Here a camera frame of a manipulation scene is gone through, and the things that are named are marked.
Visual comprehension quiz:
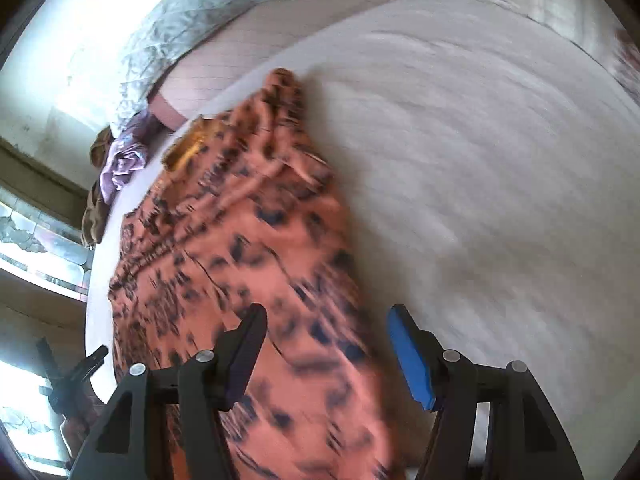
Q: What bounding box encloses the purple floral cloth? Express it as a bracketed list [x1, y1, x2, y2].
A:
[99, 109, 164, 194]

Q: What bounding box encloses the stained glass window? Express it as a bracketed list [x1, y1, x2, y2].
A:
[0, 199, 97, 303]
[0, 359, 71, 472]

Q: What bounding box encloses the pink quilted cushion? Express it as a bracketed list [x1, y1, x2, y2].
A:
[149, 0, 427, 129]

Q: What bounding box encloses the light blue quilted pillow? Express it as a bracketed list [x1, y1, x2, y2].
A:
[107, 0, 317, 137]

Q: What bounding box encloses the orange black floral garment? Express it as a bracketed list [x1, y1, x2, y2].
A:
[107, 67, 437, 480]

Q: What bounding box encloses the brown cloth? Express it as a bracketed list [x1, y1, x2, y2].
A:
[81, 127, 117, 247]

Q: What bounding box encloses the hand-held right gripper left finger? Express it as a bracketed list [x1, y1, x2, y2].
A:
[67, 303, 269, 480]

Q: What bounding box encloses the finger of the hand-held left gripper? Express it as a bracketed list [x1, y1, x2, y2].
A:
[75, 344, 110, 377]

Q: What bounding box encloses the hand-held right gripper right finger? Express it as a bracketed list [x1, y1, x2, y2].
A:
[387, 303, 584, 480]

